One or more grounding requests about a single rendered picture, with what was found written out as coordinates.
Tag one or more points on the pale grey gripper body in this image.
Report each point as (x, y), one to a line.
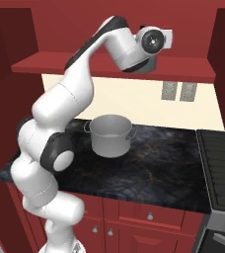
(149, 66)

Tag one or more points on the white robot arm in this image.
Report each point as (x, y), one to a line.
(61, 99)

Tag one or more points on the red overhead cabinet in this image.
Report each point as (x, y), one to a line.
(190, 19)

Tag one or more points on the grey metal pot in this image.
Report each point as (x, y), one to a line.
(109, 143)

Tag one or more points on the black stove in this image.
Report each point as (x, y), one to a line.
(221, 171)

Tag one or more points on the red cabinet door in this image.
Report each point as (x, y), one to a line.
(144, 240)
(90, 238)

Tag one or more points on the round grey drawer knob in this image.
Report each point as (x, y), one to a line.
(149, 216)

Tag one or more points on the wide red drawer front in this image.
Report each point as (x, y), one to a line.
(164, 215)

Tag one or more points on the narrow red drawer front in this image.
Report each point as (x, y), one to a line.
(93, 206)

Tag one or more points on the round grey door knob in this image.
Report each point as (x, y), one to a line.
(110, 232)
(95, 229)

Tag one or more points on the grey wall outlet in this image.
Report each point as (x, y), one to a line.
(169, 90)
(188, 92)

